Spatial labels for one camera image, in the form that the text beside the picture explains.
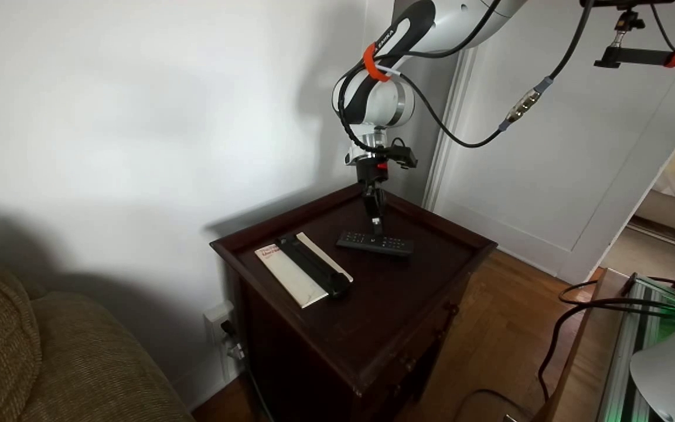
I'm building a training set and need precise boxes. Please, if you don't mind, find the black cart cable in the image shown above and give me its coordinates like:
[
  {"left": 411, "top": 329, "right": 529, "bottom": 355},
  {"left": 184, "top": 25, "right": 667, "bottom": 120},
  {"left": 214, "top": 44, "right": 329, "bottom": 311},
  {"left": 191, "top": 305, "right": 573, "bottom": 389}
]
[{"left": 535, "top": 276, "right": 674, "bottom": 406}]

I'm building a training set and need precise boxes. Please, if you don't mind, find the white panelled door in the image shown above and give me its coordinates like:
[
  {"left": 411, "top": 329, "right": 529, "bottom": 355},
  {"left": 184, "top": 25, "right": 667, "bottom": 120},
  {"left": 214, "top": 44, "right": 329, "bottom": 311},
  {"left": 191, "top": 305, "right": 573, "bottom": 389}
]
[{"left": 422, "top": 0, "right": 675, "bottom": 287}]

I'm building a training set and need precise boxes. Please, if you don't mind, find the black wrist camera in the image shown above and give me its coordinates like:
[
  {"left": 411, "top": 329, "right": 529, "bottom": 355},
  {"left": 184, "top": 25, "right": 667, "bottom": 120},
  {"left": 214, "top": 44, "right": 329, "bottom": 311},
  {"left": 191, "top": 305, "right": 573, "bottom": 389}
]
[{"left": 387, "top": 135, "right": 422, "bottom": 171}]

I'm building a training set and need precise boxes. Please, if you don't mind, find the black remote control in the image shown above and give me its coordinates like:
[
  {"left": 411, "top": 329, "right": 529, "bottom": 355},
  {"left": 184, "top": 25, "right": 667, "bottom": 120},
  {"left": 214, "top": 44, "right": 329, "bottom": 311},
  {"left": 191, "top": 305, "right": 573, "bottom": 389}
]
[{"left": 336, "top": 228, "right": 417, "bottom": 261}]

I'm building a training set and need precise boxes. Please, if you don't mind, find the dark brown wooden side table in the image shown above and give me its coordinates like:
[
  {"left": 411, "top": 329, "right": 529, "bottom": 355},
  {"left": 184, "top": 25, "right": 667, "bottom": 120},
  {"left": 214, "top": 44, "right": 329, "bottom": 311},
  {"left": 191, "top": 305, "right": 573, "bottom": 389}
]
[{"left": 208, "top": 181, "right": 503, "bottom": 422}]

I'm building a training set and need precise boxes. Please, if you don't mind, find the black stand with orange tape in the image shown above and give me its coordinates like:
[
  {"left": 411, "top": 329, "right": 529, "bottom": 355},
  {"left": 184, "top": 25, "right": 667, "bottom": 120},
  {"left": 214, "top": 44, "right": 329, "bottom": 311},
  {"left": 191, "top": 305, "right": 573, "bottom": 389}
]
[{"left": 590, "top": 5, "right": 675, "bottom": 72}]

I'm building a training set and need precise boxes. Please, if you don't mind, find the wooden cart board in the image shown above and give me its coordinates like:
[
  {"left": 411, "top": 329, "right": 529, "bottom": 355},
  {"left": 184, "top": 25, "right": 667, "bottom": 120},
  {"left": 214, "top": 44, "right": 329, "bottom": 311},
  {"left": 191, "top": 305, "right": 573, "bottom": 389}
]
[{"left": 535, "top": 265, "right": 629, "bottom": 422}]

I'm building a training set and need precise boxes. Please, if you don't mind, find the white wall outlet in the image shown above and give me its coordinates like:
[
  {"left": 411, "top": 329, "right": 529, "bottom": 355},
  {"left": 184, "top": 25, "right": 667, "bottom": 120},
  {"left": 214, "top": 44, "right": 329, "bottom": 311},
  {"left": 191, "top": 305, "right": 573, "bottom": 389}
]
[{"left": 203, "top": 302, "right": 248, "bottom": 364}]

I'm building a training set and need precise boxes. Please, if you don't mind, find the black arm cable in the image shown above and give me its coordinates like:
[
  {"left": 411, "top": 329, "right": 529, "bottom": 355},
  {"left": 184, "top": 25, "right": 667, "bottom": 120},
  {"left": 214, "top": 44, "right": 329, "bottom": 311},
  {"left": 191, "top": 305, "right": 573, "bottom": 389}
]
[{"left": 336, "top": 0, "right": 596, "bottom": 152}]

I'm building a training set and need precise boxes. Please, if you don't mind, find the black cable by outlet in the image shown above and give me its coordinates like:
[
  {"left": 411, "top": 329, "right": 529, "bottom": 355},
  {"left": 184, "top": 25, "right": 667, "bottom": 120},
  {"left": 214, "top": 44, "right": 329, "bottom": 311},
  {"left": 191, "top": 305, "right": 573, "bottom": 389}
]
[{"left": 224, "top": 315, "right": 281, "bottom": 422}]

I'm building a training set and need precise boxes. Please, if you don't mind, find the olive fabric sofa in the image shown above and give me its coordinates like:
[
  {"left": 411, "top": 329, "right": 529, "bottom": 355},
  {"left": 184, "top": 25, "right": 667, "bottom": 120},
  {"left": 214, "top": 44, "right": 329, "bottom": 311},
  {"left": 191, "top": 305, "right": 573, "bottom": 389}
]
[{"left": 0, "top": 236, "right": 193, "bottom": 422}]

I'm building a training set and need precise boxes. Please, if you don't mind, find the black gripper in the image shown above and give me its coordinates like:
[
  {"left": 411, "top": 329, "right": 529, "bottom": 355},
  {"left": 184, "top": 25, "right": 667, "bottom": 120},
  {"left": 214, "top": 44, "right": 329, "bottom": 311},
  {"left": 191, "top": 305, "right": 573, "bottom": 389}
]
[{"left": 346, "top": 147, "right": 394, "bottom": 236}]

